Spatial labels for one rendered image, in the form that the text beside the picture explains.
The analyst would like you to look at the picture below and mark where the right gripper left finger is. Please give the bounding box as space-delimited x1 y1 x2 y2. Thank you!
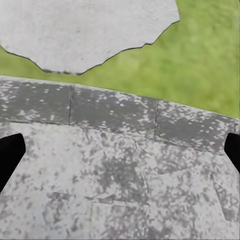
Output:
0 133 26 193

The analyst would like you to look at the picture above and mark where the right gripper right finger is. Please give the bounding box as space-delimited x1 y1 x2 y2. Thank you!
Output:
224 133 240 173

